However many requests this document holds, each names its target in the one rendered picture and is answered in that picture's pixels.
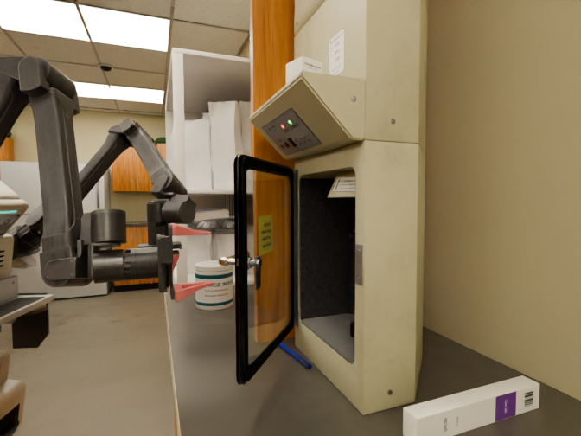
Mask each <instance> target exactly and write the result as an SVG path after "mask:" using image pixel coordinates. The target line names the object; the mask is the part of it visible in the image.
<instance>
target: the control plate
mask: <svg viewBox="0 0 581 436"><path fill-rule="evenodd" d="M288 120H290V121H291V122H292V125H291V124H290V123H289V122H288ZM281 125H283V126H284V128H283V127H282V126H281ZM262 129H263V130H264V131H265V133H266V134H267V135H268V136H269V137H270V138H271V139H272V140H273V142H274V143H275V144H276V145H277V146H278V147H279V148H280V149H281V151H282V152H283V153H284V154H285V155H286V156H288V155H290V154H293V153H296V152H299V151H303V150H306V149H309V148H311V147H314V146H317V145H319V144H322V143H321V142H320V141H319V139H318V138H317V137H316V136H315V135H314V133H313V132H312V131H311V130H310V128H309V127H308V126H307V125H306V124H305V123H304V122H303V121H302V120H301V119H300V118H299V116H298V115H297V114H296V113H295V111H294V110H293V109H292V108H291V109H289V110H288V111H286V112H284V113H283V114H281V115H280V116H278V117H277V118H275V119H274V120H273V121H271V122H270V123H268V124H267V125H265V126H263V127H262ZM304 134H306V135H307V136H308V137H307V138H304V137H303V136H304ZM299 136H300V137H302V138H303V140H302V139H301V140H299ZM287 138H291V140H292V141H293V142H294V143H295V144H296V145H297V147H294V146H293V145H292V144H291V143H290V142H289V141H288V139H287ZM295 138H296V139H297V140H298V142H297V141H296V142H295V141H294V140H295ZM284 142H285V143H287V144H288V145H289V146H290V147H289V148H287V147H286V146H285V145H284ZM281 145H282V146H283V147H284V148H282V147H281Z"/></svg>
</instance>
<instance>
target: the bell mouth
mask: <svg viewBox="0 0 581 436"><path fill-rule="evenodd" d="M328 198H355V172H354V170H346V171H340V172H338V173H337V176H336V178H335V180H334V183H333V185H332V187H331V189H330V192H329V194H328Z"/></svg>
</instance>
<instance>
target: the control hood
mask: <svg viewBox="0 0 581 436"><path fill-rule="evenodd" d="M291 108H292V109H293V110H294V111H295V113H296V114H297V115H298V116H299V118H300V119H301V120H302V121H303V122H304V123H305V124H306V125H307V126H308V127H309V128H310V130H311V131H312V132H313V133H314V135H315V136H316V137H317V138H318V139H319V141H320V142H321V143H322V144H319V145H317V146H314V147H311V148H309V149H306V150H303V151H299V152H296V153H293V154H290V155H288V156H286V155H285V154H284V153H283V152H282V151H281V149H280V148H279V147H278V146H277V145H276V144H275V143H274V142H273V140H272V139H271V138H270V137H269V136H268V135H267V134H266V133H265V131H264V130H263V129H262V127H263V126H265V125H267V124H268V123H270V122H271V121H273V120H274V119H275V118H277V117H278V116H280V115H281V114H283V113H284V112H286V111H288V110H289V109H291ZM364 108H365V81H364V80H363V79H358V78H352V77H346V76H339V75H333V74H320V73H314V72H308V71H301V72H300V73H299V74H298V75H297V76H295V77H294V78H293V79H292V80H291V81H290V82H288V83H287V84H286V85H285V86H284V87H283V88H281V89H280V90H279V91H278V92H277V93H276V94H274V95H273V96H272V97H271V98H270V99H269V100H267V101H266V102H265V103H264V104H263V105H262V106H261V107H260V108H259V109H258V110H257V111H256V112H254V113H253V114H252V115H251V116H250V117H249V119H250V121H251V122H252V123H253V125H254V126H255V127H256V128H257V129H258V130H259V131H260V132H261V134H262V135H263V136H264V137H265V138H266V139H267V140H268V141H269V142H270V144H271V145H272V146H273V147H274V148H275V149H276V150H277V151H278V153H279V154H280V155H281V156H282V157H283V158H284V159H286V160H296V159H299V158H302V157H307V156H310V155H314V154H316V153H320V152H323V151H328V150H332V149H334V148H338V147H341V146H344V145H347V144H352V143H356V142H359V141H362V139H363V138H364Z"/></svg>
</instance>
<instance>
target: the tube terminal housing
mask: <svg viewBox="0 0 581 436"><path fill-rule="evenodd" d="M344 26H345V57H344V72H342V73H341V74H339V76H346V77H352V78H358V79H363V80H364V81H365V108H364V138H363V139H362V141H359V142H356V143H352V144H347V145H344V146H341V147H338V148H334V149H332V150H328V151H323V152H320V153H316V154H314V155H310V156H307V157H302V158H299V159H296V160H295V161H294V164H295V170H298V327H297V326H296V325H295V345H296V346H297V347H298V348H299V349H300V350H301V351H302V352H303V353H304V354H305V355H306V356H307V357H308V358H309V359H310V360H311V361H312V362H313V363H314V364H315V366H316V367H317V368H318V369H319V370H320V371H321V372H322V373H323V374H324V375H325V376H326V377H327V378H328V379H329V380H330V381H331V382H332V383H333V384H334V385H335V386H336V387H337V388H338V389H339V390H340V391H341V392H342V393H343V394H344V396H345V397H346V398H347V399H348V400H349V401H350V402H351V403H352V404H353V405H354V406H355V407H356V408H357V409H358V410H359V411H360V412H361V413H362V414H363V415H365V414H371V413H375V412H379V411H382V410H385V409H388V408H392V407H398V406H402V405H405V404H409V403H413V402H415V398H416V393H417V388H418V378H419V373H420V368H421V362H422V351H423V296H424V241H425V130H426V75H427V14H426V7H425V0H326V1H325V2H324V3H323V4H322V6H321V7H320V8H319V9H318V10H317V11H316V13H315V14H314V15H313V16H312V17H311V18H310V19H309V20H308V21H307V22H306V24H305V25H304V26H303V27H302V28H301V30H300V31H299V32H298V33H297V34H296V36H295V37H294V60H295V59H297V58H299V57H301V56H305V57H308V58H310V59H313V60H316V61H320V62H322V73H323V74H329V39H331V38H332V37H333V36H334V35H335V34H336V33H337V32H338V31H339V30H340V29H342V28H343V27H344ZM346 170H354V172H355V244H360V245H363V285H358V284H355V333H354V363H353V364H350V363H349V362H347V361H346V360H345V359H344V358H343V357H341V356H340V355H339V354H338V353H336V352H335V351H334V350H333V349H331V348H330V347H329V346H328V345H327V344H326V343H325V342H324V341H323V340H321V339H320V338H319V337H318V336H316V335H315V334H314V333H313V332H312V331H311V330H309V329H308V328H307V327H306V326H304V325H303V324H302V323H301V319H300V315H299V181H300V178H319V179H335V178H336V176H337V173H338V172H340V171H346Z"/></svg>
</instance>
